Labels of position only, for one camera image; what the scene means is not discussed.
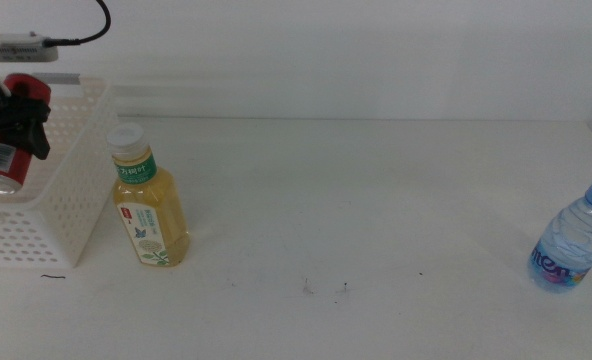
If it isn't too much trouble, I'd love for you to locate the red soda can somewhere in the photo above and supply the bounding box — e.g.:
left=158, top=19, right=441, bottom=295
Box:
left=0, top=73, right=53, bottom=197

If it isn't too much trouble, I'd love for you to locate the clear water bottle blue cap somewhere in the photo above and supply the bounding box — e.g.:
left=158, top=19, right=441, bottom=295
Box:
left=526, top=180, right=592, bottom=293

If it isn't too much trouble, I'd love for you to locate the white perforated plastic basket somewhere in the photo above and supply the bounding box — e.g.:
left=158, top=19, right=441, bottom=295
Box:
left=0, top=73, right=120, bottom=269

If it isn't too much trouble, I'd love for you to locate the thick black braided camera cable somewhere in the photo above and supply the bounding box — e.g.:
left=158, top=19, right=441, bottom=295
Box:
left=42, top=0, right=113, bottom=49

